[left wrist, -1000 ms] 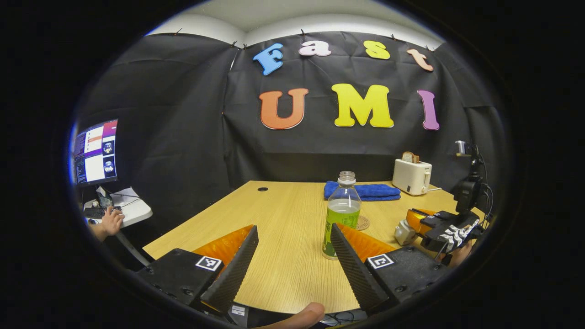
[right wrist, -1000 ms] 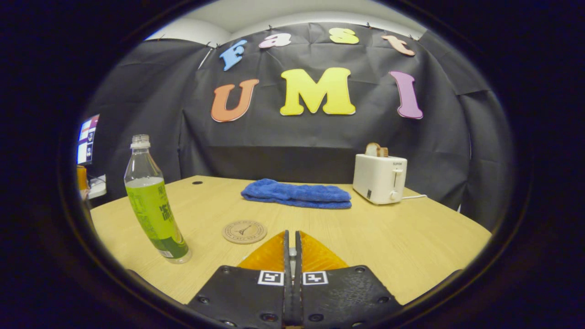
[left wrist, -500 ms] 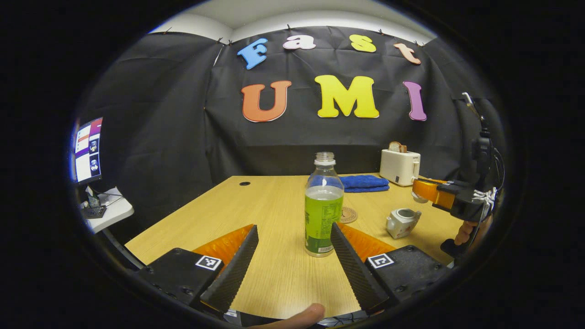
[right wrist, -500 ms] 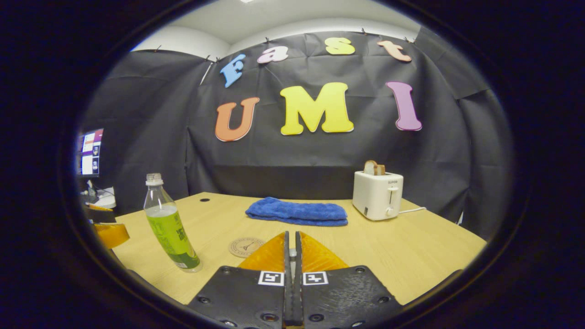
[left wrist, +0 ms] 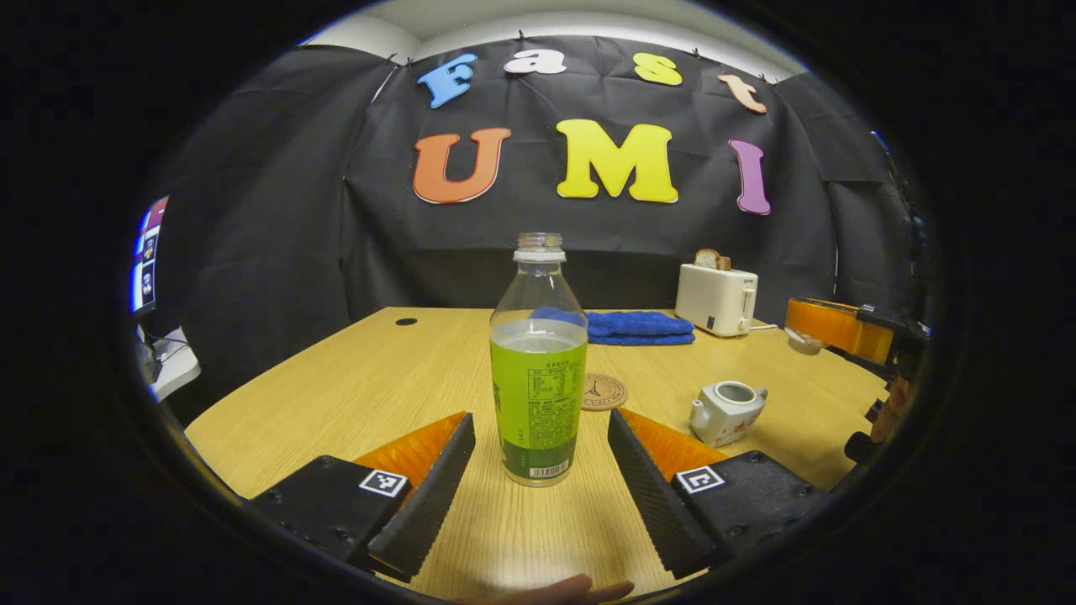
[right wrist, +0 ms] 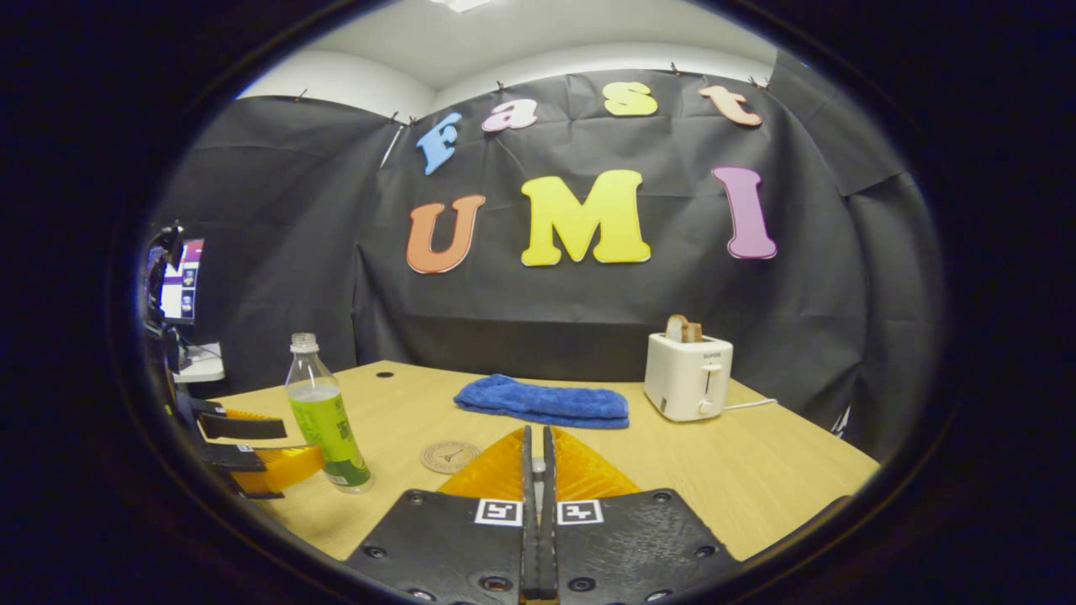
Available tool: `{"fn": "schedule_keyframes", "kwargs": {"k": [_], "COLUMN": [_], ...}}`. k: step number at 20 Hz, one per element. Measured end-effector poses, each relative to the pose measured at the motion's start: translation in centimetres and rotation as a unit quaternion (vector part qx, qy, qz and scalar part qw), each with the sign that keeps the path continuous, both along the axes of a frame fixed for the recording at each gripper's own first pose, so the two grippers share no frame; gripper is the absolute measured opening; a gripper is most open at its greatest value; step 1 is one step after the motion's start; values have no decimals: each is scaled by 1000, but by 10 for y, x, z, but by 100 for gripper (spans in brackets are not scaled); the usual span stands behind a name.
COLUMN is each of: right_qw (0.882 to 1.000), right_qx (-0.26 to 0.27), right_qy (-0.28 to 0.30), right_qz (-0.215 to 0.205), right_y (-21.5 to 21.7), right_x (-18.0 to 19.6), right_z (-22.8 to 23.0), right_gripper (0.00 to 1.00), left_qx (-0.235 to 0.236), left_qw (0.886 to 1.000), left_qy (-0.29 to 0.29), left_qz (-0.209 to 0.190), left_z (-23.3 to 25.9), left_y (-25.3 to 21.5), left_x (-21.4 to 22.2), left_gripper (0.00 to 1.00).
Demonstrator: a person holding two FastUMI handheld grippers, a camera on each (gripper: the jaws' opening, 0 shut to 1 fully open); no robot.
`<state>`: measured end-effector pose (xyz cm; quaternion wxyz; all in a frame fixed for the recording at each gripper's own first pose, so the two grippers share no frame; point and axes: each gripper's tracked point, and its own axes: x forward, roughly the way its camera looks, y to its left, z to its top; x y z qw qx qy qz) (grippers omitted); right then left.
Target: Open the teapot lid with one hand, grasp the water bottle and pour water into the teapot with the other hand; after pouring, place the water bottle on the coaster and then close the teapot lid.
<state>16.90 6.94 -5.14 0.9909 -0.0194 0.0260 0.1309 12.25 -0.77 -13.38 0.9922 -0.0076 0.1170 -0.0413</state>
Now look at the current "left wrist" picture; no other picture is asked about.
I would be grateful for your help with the blue folded towel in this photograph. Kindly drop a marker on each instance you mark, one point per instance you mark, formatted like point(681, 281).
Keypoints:
point(639, 326)

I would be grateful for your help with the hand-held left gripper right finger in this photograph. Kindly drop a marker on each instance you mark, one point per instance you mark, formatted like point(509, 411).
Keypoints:
point(643, 487)

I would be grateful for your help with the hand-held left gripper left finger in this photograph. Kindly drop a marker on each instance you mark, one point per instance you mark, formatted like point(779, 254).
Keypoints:
point(441, 487)

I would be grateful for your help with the computer monitor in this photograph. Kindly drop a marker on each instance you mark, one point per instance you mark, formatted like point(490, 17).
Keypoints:
point(149, 260)

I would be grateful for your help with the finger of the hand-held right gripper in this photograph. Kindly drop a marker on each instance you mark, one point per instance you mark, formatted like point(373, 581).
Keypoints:
point(832, 328)

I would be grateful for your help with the white toaster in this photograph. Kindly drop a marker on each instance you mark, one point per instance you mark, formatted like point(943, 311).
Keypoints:
point(714, 298)

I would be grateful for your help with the green label water bottle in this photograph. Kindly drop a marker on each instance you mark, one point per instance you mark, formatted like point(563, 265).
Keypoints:
point(538, 386)

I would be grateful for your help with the round wooden coaster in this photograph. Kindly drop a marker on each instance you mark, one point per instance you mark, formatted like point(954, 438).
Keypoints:
point(607, 392)

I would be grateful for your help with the bread slice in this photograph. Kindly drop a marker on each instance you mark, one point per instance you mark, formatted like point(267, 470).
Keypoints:
point(710, 259)

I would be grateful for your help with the white side table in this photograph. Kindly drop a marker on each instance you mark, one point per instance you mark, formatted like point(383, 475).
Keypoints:
point(176, 361)

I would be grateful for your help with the black backdrop cloth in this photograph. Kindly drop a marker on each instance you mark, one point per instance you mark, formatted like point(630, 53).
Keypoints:
point(277, 210)

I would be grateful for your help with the white floral teacup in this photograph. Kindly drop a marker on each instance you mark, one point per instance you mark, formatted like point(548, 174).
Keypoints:
point(725, 413)

